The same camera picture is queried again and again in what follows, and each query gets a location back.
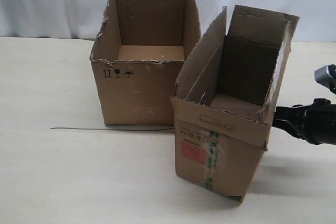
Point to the large open cardboard box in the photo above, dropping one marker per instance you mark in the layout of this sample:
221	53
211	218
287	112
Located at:
137	56

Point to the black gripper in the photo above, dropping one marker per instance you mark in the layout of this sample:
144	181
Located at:
316	125

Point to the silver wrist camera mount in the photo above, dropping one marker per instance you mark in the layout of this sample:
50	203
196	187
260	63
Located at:
325	76

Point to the narrow taped cardboard box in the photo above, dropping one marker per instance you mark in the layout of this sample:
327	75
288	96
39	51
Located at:
226	97

